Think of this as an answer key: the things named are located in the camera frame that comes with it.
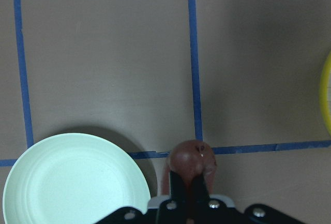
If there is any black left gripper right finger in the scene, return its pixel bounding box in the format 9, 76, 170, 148
192, 174, 214, 223

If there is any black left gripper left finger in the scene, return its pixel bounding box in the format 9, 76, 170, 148
155, 171, 191, 224

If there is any brown bun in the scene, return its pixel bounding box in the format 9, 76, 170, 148
160, 140, 217, 195

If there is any yellow steamer layer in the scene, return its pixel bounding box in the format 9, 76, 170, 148
319, 53, 330, 133

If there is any light green plate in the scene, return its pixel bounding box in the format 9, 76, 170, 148
3, 133, 151, 223

